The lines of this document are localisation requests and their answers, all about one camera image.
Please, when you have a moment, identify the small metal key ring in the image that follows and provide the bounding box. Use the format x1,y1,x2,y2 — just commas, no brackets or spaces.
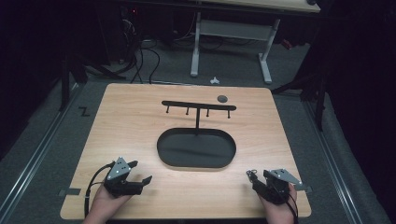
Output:
246,168,259,183

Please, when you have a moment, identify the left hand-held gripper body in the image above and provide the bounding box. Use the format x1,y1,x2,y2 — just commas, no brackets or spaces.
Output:
103,156,143,198

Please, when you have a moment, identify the metal floor rail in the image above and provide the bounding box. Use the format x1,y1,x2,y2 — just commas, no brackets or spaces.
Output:
0,83,82,218
302,100,365,224

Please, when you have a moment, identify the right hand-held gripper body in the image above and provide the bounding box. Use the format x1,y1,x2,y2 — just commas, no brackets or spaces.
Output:
259,168,304,205

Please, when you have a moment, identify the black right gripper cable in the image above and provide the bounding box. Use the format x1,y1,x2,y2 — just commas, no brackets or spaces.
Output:
285,186,300,224

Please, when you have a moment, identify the person's left hand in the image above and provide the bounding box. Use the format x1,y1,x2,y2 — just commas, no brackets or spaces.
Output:
87,185,133,224

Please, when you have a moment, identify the black metal stand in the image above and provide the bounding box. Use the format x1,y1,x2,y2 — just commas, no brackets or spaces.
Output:
58,54,127,113
270,31,330,133

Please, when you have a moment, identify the black hook rack with tray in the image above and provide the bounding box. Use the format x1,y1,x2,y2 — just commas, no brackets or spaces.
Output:
156,100,237,170

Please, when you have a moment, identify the white frame desk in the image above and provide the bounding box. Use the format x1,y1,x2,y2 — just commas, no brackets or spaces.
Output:
189,0,321,85

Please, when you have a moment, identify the person's right hand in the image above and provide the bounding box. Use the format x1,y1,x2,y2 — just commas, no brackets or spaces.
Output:
257,182,299,224

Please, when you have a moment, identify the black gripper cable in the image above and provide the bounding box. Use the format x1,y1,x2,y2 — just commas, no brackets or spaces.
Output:
83,161,117,219
285,186,300,224

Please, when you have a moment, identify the black floor cable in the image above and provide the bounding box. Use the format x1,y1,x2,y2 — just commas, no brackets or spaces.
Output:
141,46,162,85
121,18,145,84

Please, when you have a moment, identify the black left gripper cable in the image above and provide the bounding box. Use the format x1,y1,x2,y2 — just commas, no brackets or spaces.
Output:
83,161,117,219

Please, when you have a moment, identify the grey tape strip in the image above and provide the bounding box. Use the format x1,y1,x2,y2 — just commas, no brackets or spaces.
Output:
294,183,314,192
58,188,82,197

